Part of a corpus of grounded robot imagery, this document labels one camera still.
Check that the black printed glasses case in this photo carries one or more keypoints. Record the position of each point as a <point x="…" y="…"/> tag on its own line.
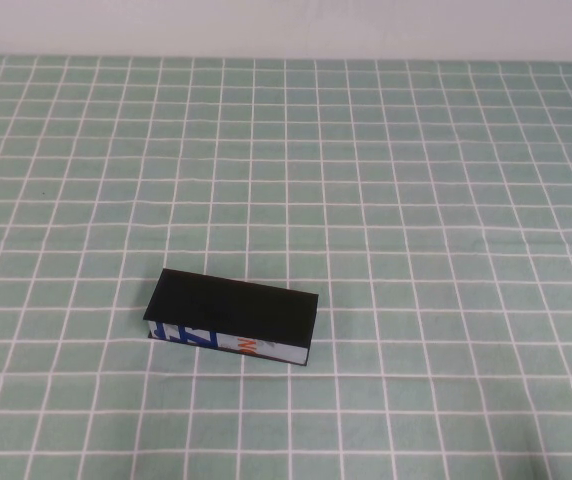
<point x="236" y="305"/>

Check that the green white checked tablecloth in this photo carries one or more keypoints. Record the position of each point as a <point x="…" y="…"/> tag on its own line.
<point x="416" y="150"/>

